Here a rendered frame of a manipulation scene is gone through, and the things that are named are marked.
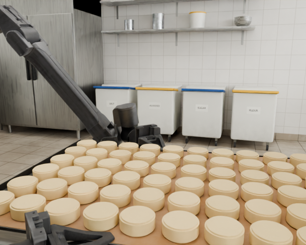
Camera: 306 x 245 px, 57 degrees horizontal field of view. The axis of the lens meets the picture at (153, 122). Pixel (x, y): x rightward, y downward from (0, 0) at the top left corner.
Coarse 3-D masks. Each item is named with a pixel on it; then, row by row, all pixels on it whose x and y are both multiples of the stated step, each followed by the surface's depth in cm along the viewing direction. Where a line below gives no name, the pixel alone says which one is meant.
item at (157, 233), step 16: (208, 160) 66; (288, 160) 66; (112, 176) 57; (144, 176) 57; (176, 176) 57; (240, 192) 50; (80, 208) 44; (240, 208) 44; (0, 224) 40; (16, 224) 40; (80, 224) 40; (160, 224) 40; (288, 224) 40; (128, 240) 37; (144, 240) 37; (160, 240) 37
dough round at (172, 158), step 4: (160, 156) 62; (164, 156) 62; (168, 156) 62; (172, 156) 62; (176, 156) 62; (160, 160) 61; (164, 160) 60; (168, 160) 60; (172, 160) 60; (176, 160) 61; (176, 164) 61
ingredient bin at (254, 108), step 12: (240, 96) 353; (252, 96) 349; (264, 96) 344; (276, 96) 340; (240, 108) 356; (252, 108) 351; (264, 108) 347; (240, 120) 359; (252, 120) 354; (264, 120) 350; (240, 132) 362; (252, 132) 357; (264, 132) 353
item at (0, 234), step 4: (0, 232) 45; (4, 232) 45; (8, 232) 44; (12, 232) 44; (16, 232) 44; (0, 236) 45; (4, 236) 45; (8, 236) 45; (12, 236) 44; (16, 236) 44; (20, 236) 44; (24, 236) 44; (0, 240) 45; (4, 240) 45; (8, 240) 45; (12, 240) 45; (16, 240) 44; (20, 240) 44; (0, 244) 45; (4, 244) 45; (8, 244) 45
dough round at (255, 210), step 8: (256, 200) 43; (264, 200) 43; (248, 208) 41; (256, 208) 41; (264, 208) 41; (272, 208) 41; (248, 216) 40; (256, 216) 39; (264, 216) 39; (272, 216) 39; (280, 216) 40
